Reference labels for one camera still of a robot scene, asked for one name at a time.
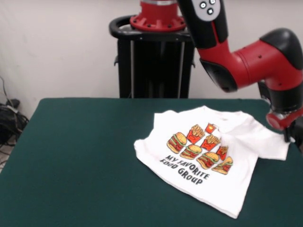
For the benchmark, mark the black power adapter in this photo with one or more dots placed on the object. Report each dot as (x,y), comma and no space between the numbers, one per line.
(14,102)

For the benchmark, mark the dark green table cloth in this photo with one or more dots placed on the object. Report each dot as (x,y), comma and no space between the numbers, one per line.
(71,165)

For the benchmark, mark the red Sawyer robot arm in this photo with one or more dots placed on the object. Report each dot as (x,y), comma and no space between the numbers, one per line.
(248,61)

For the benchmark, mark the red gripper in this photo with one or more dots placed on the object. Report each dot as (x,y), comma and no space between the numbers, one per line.
(279,121)

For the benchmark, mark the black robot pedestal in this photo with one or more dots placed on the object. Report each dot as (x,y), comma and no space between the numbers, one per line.
(156,66)

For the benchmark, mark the white towel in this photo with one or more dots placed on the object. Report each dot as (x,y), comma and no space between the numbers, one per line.
(201,165)

